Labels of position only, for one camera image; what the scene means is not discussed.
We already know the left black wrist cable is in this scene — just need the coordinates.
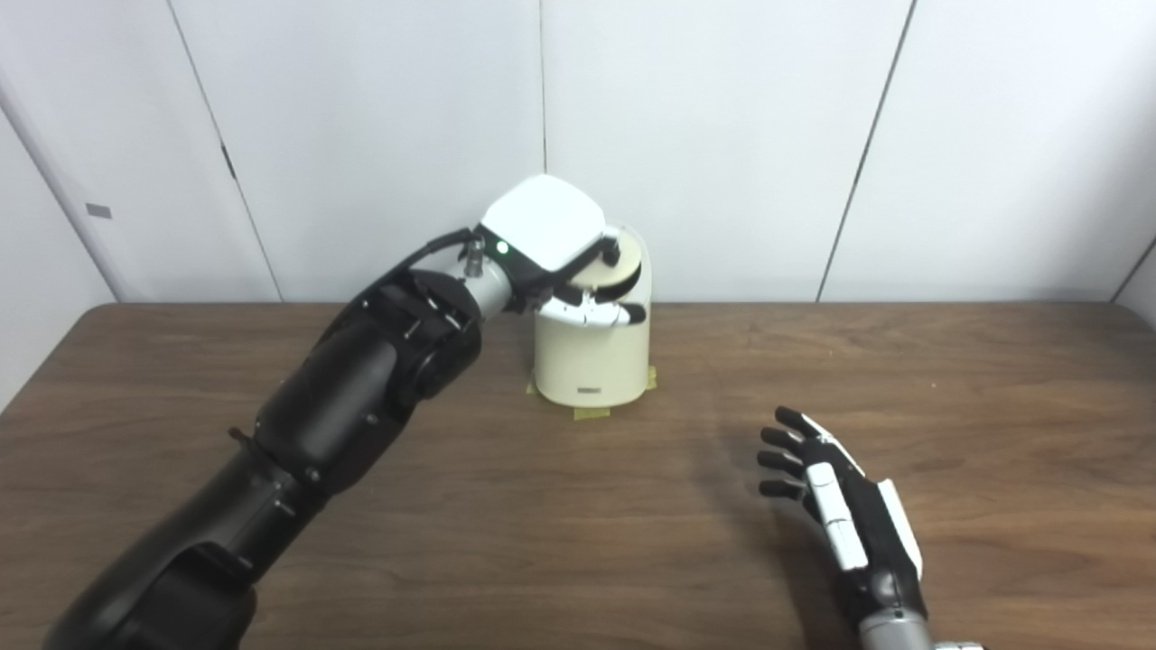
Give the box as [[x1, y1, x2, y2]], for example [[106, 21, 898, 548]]
[[397, 227, 489, 276]]

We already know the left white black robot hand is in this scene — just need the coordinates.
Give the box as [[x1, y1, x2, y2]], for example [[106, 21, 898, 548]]
[[479, 174, 648, 328]]

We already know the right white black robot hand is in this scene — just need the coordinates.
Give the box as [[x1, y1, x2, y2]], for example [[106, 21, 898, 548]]
[[757, 406, 931, 624]]

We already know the cream-colored lidded bin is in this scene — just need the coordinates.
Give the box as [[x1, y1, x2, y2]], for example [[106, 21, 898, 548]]
[[533, 224, 653, 409]]

